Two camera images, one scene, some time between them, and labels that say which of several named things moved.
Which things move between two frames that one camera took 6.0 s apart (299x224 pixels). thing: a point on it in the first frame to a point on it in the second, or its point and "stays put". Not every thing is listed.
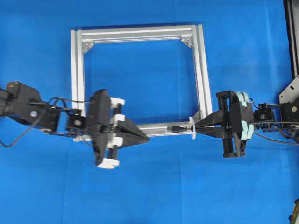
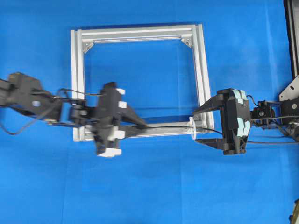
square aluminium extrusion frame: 195,32 stays put
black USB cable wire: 177,128 to 178,127
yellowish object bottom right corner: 294,218 stays put
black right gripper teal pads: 235,111 to 235,115
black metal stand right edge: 291,9 stays put
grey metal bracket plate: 291,93 stays put
